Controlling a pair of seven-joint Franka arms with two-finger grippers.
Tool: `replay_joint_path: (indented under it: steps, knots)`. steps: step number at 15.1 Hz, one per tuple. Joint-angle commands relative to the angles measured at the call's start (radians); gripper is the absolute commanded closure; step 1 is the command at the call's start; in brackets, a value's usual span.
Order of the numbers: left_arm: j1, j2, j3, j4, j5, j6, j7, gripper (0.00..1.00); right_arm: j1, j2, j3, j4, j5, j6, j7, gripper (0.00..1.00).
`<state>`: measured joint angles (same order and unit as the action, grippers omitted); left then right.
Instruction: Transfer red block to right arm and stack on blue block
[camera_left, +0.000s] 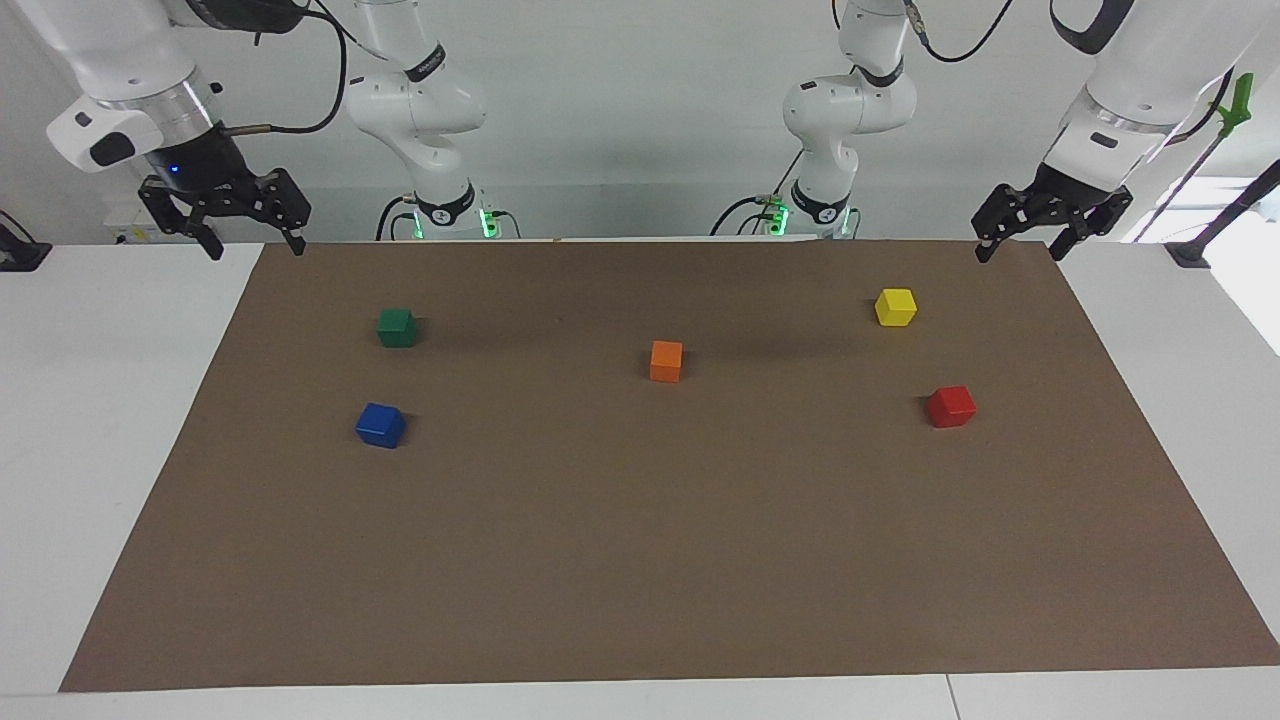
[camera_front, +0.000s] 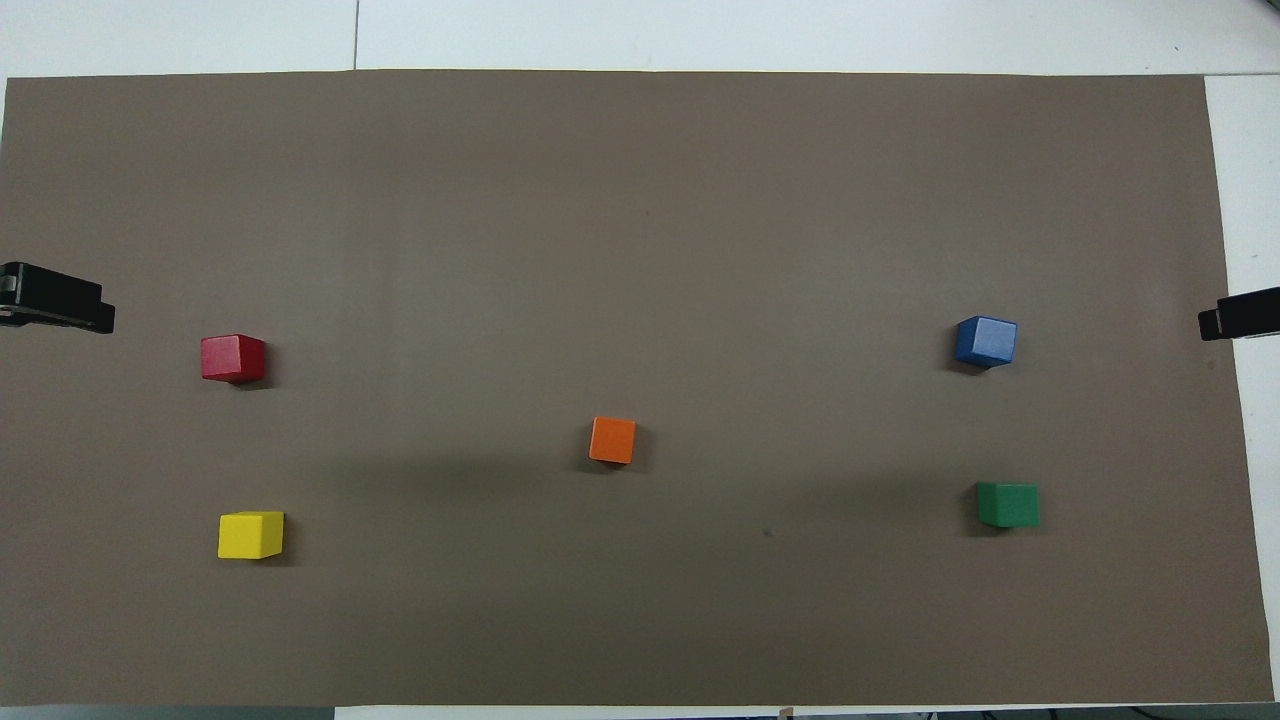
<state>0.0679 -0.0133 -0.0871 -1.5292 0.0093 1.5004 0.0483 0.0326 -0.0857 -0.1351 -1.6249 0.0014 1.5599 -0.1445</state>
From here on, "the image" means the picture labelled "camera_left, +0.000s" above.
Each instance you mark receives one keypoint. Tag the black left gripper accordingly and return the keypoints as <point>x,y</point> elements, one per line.
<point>1065,195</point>

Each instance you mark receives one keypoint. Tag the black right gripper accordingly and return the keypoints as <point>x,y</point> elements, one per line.
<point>200,165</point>

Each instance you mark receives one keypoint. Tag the red wooden block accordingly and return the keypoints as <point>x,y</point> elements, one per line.
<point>951,408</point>

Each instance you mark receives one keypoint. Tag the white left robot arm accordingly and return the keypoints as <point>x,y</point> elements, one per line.
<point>850,110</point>

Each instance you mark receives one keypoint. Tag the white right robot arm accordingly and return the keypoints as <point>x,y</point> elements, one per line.
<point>420,110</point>

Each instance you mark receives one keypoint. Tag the yellow wooden block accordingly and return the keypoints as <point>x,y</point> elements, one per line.
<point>895,308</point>

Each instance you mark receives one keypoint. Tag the green wooden block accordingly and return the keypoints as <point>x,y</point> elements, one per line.
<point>397,329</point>

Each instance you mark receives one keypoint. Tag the blue wooden block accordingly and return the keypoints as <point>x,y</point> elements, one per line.
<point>380,426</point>

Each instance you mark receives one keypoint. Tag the orange wooden block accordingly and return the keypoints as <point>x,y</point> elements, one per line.
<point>666,361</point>

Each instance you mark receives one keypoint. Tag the black angled stand with foot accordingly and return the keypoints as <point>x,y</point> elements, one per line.
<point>1230,215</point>

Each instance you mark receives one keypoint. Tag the black table clamp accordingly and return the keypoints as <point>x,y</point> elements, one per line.
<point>18,255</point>

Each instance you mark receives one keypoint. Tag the green clamp on thin rod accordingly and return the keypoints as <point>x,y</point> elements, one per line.
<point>1236,100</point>

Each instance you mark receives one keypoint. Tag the brown paper mat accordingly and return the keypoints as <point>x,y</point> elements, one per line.
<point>640,550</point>

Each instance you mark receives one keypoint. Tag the white wall socket box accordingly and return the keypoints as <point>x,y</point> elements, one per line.
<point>125,228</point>

